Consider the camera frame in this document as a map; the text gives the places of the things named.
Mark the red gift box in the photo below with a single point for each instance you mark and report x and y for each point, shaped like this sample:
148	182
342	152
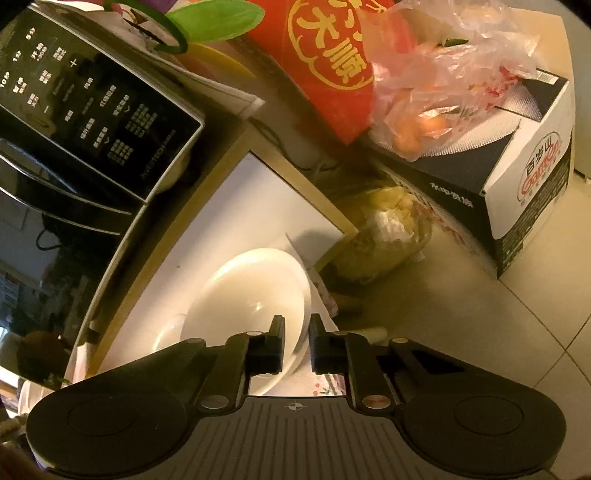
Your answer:
319	44

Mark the plastic bag of oranges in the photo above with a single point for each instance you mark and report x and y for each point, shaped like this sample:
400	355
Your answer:
440	68

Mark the black microwave oven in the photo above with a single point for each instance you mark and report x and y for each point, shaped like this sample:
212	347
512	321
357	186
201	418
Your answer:
90	132

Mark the crumpled plastic bag on floor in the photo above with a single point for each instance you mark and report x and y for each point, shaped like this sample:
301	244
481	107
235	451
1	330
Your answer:
391	229

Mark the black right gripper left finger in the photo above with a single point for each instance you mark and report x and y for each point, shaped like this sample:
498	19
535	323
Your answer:
242	357

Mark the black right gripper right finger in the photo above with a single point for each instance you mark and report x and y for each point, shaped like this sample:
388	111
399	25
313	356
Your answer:
363	365

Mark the cherry print tablecloth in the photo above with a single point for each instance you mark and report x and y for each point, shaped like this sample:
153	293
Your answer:
302	381

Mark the black white cardboard box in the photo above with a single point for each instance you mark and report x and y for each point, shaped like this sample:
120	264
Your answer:
493	188

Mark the white plate floral top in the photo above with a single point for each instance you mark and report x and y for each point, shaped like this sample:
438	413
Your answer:
243	296

